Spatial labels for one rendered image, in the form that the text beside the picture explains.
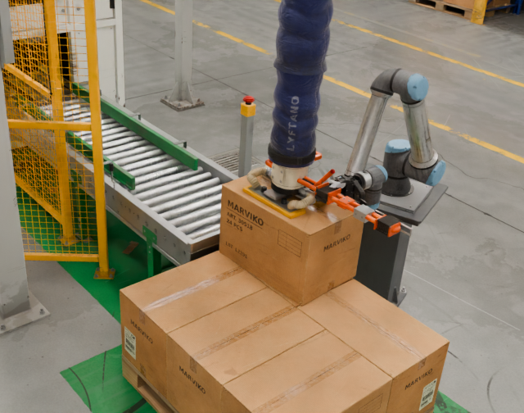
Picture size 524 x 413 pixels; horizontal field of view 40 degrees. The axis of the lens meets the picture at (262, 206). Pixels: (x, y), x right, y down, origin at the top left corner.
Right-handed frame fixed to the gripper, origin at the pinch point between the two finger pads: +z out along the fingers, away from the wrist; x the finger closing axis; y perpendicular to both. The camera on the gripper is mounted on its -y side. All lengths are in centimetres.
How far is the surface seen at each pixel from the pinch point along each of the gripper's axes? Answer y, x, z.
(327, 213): 4.0, -12.7, -3.5
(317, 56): 16, 61, 3
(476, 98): 196, -107, -434
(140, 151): 182, -54, -12
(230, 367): -17, -53, 70
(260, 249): 24.6, -35.6, 18.6
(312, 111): 16.6, 35.0, 1.0
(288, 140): 21.5, 21.2, 9.3
